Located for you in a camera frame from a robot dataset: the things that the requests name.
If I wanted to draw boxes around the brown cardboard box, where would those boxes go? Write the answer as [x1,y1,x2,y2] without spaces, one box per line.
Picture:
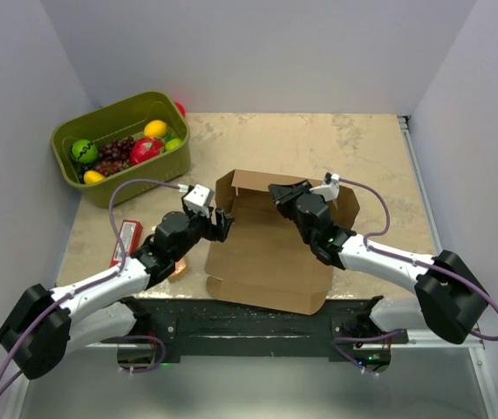
[203,168,361,316]

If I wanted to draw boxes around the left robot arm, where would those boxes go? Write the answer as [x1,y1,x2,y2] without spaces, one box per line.
[0,209,234,380]

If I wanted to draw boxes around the green toy lime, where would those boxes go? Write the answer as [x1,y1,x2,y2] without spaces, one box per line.
[165,138,183,152]

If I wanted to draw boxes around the purple toy grapes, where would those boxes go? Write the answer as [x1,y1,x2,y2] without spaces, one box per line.
[93,136,135,177]

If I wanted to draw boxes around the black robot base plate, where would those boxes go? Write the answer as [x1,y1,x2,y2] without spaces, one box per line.
[114,297,409,373]

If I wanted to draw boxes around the orange sponge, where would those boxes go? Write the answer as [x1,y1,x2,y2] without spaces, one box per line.
[167,258,188,283]

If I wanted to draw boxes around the yellow toy lemon front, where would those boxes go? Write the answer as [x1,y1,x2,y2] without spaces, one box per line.
[83,170,106,185]

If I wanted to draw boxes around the yellow toy lemon back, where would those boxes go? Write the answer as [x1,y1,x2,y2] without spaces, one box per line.
[144,120,168,138]

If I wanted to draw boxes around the green plastic bin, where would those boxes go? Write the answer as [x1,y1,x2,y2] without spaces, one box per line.
[51,92,191,209]

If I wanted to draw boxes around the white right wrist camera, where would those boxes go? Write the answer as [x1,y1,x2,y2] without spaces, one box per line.
[310,172,340,202]

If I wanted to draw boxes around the red dragon fruit toy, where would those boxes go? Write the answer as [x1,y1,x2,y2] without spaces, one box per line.
[130,137,165,165]

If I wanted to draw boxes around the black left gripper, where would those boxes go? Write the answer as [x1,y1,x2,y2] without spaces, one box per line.
[171,197,233,263]

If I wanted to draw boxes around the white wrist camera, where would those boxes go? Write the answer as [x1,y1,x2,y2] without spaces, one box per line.
[310,172,340,202]
[182,184,215,218]

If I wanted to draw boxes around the red snack bar package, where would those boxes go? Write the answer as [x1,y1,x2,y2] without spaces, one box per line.
[109,219,143,267]

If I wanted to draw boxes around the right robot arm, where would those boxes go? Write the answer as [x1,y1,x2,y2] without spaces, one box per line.
[269,174,489,344]

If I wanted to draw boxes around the aluminium frame rail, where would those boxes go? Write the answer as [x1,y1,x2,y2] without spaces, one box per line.
[398,116,498,418]

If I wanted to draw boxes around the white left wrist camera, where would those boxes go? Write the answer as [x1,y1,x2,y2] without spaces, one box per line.
[182,184,215,218]

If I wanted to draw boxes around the yellow toy lemon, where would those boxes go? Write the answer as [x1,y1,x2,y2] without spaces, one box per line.
[144,120,168,138]
[83,170,106,185]

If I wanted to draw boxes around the green toy ball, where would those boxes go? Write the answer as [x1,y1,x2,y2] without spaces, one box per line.
[71,139,99,164]

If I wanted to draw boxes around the red ball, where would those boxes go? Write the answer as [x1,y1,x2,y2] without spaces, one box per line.
[174,101,186,118]

